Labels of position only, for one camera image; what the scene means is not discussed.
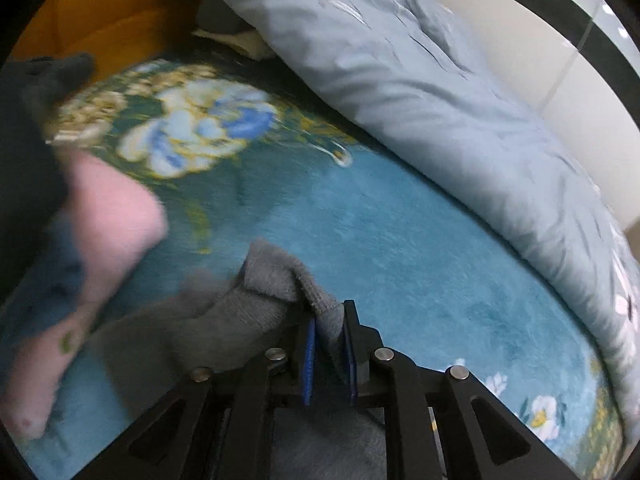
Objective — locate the small dark blue garment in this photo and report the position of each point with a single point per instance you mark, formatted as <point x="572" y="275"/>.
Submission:
<point x="48" y="291"/>

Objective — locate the dark grey garment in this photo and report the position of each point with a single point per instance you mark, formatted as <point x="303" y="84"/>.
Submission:
<point x="33" y="187"/>

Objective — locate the light blue floral duvet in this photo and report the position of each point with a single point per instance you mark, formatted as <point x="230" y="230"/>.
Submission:
<point x="407" y="73"/>

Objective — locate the teal floral bed blanket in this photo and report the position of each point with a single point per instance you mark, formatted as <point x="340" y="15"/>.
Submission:
<point x="239" y="150"/>

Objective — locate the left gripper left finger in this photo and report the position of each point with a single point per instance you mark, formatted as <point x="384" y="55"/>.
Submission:
<point x="215" y="426"/>

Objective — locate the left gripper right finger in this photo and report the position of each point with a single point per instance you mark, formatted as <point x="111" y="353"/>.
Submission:
<point x="440" y="425"/>

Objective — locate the white black sliding wardrobe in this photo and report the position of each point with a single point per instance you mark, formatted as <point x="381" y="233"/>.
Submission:
<point x="573" y="62"/>

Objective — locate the orange wooden headboard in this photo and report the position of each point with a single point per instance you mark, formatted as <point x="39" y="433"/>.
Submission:
<point x="117" y="33"/>

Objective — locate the grey knit sweater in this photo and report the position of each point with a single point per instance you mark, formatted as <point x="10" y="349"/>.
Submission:
<point x="222" y="325"/>

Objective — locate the pink folded garment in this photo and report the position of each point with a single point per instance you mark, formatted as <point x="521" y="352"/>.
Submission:
<point x="115" y="222"/>

